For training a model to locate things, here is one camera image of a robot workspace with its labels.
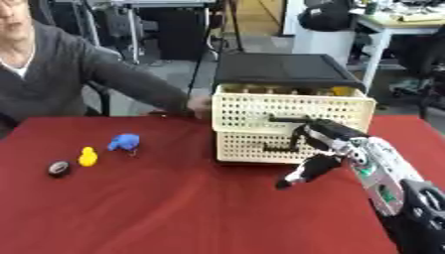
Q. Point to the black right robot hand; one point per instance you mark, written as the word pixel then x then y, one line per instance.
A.
pixel 322 135

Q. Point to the person's hand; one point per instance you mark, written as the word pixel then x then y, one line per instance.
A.
pixel 200 106

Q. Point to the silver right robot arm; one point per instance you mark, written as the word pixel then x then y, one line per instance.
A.
pixel 394 185

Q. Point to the pale pierced open drawer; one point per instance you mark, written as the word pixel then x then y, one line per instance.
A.
pixel 289 109

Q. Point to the yellow object in drawer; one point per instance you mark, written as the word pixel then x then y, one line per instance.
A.
pixel 342 90

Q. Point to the pale pierced closed drawer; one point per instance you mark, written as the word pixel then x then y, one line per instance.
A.
pixel 255 149

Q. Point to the black tripod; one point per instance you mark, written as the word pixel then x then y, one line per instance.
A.
pixel 214 43

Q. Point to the black cabinet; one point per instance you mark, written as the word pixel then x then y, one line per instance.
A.
pixel 286 68

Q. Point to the blue soft toy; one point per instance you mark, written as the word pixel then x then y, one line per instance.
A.
pixel 124 142

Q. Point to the black office chair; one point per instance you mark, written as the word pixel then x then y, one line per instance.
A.
pixel 422 72

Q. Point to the black bag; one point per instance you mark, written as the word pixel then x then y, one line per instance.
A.
pixel 325 14

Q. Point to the yellow toy duck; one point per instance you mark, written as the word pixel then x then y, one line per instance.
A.
pixel 88 157

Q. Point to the white table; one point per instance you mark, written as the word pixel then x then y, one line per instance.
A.
pixel 400 29

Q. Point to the person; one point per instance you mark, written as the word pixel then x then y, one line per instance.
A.
pixel 63 76

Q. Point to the black round tape roll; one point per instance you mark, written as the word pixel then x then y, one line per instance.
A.
pixel 58 168

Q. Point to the white pedestal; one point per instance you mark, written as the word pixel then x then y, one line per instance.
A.
pixel 322 46

